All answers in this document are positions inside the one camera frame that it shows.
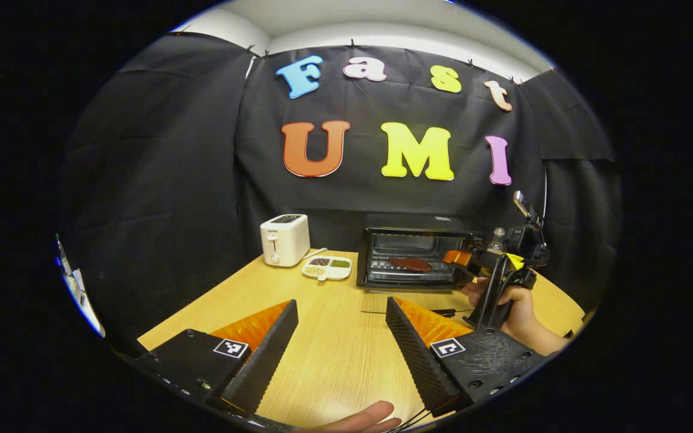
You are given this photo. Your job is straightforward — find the white divided snack dish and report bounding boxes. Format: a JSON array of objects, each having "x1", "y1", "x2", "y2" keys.
[{"x1": 302, "y1": 256, "x2": 353, "y2": 282}]

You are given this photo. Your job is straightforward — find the brown steak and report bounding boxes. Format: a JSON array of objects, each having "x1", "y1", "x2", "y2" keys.
[{"x1": 389, "y1": 257, "x2": 433, "y2": 272}]

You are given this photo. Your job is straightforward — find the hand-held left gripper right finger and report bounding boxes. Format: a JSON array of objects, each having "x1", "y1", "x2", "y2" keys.
[{"x1": 386, "y1": 296, "x2": 549, "y2": 417}]

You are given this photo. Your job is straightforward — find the white toaster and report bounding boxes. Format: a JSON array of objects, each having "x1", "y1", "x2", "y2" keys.
[{"x1": 260, "y1": 214, "x2": 311, "y2": 268}]

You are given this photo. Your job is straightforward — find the black electric oven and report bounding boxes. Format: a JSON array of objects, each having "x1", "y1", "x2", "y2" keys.
[{"x1": 357, "y1": 213, "x2": 484, "y2": 318}]

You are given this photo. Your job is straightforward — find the black backdrop cloth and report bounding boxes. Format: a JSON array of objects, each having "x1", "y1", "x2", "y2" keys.
[{"x1": 61, "y1": 33, "x2": 624, "y2": 349}]

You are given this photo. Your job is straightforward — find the row of small cloth clips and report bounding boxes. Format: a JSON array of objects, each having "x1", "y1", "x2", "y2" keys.
[{"x1": 175, "y1": 24, "x2": 558, "y2": 85}]

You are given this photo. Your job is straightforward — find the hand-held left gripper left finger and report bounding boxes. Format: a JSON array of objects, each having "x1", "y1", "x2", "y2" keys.
[{"x1": 133, "y1": 299, "x2": 299, "y2": 416}]

